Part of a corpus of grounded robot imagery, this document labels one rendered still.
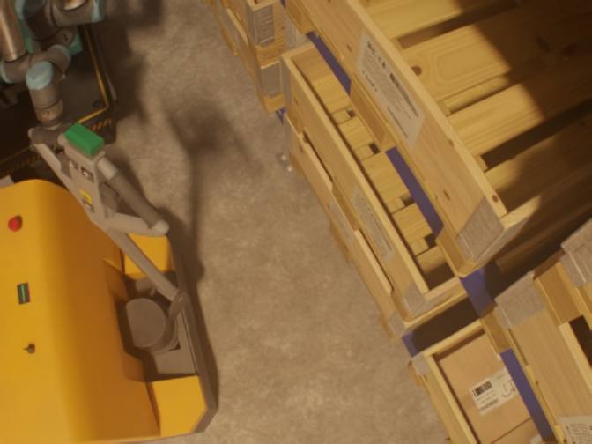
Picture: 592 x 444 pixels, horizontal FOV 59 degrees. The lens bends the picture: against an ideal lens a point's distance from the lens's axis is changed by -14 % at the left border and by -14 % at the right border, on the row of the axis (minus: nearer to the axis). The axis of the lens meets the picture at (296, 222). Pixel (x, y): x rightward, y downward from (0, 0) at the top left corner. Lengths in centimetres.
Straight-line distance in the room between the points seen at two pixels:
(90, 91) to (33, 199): 93
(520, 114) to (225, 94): 178
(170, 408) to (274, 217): 96
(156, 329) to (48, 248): 51
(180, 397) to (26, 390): 64
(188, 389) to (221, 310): 49
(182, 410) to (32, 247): 77
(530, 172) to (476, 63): 28
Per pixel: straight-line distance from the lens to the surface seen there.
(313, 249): 248
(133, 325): 204
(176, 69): 294
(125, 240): 150
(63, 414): 162
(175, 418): 206
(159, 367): 216
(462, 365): 196
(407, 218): 173
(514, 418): 201
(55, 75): 180
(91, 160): 116
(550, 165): 127
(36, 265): 172
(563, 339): 96
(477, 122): 125
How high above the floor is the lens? 237
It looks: 71 degrees down
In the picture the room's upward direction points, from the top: 3 degrees counter-clockwise
